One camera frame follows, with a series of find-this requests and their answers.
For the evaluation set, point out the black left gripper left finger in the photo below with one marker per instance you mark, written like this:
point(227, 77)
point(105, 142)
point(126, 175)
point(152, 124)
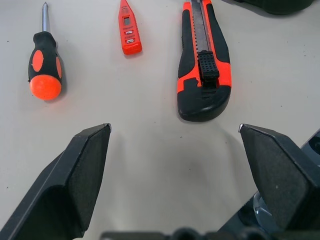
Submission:
point(75, 187)

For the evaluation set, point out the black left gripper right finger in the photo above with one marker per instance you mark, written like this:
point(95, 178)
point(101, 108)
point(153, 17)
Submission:
point(275, 180)

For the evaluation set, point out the orange black utility knife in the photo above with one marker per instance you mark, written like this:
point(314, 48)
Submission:
point(187, 62)

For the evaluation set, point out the orange voltage tester pen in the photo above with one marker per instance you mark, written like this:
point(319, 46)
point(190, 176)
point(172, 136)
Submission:
point(128, 37)

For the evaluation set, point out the black tool case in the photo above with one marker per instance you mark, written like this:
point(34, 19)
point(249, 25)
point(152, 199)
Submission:
point(282, 7)

